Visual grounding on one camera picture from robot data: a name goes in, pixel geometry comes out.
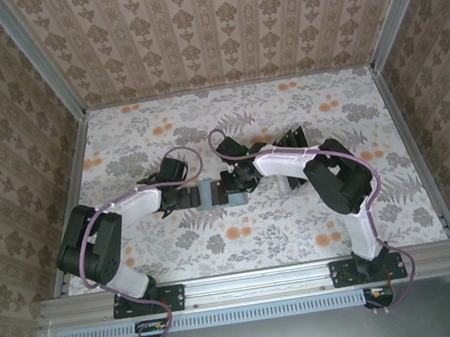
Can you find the clear acrylic card rack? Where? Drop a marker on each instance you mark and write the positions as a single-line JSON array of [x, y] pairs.
[[283, 183]]

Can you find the aluminium side rail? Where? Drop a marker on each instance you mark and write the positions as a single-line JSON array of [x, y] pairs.
[[77, 168], [414, 150]]

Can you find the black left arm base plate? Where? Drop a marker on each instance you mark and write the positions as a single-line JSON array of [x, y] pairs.
[[172, 297]]

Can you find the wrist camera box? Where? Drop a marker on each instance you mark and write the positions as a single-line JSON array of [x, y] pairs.
[[230, 147], [174, 168]]

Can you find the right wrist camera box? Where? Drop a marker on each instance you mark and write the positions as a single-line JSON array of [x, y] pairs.
[[230, 147]]

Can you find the black credit card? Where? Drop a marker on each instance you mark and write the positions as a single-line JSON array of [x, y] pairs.
[[291, 139], [292, 183], [301, 180], [284, 141], [278, 144], [300, 137], [218, 192]]

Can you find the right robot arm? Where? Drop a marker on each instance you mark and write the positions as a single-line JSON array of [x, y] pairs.
[[336, 186]]

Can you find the aluminium mounting rail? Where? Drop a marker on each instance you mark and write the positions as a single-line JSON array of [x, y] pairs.
[[258, 283]]

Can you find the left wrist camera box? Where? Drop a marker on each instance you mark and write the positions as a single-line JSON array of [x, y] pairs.
[[174, 168]]

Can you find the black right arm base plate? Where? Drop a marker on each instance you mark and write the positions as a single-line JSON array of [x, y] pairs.
[[342, 273]]

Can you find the aluminium frame post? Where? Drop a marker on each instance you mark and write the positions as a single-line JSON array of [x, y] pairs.
[[403, 5], [38, 60]]

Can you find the green card holder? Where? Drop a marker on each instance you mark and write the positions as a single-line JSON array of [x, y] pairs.
[[205, 194]]

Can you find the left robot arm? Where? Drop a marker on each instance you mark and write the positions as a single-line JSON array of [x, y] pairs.
[[89, 246]]

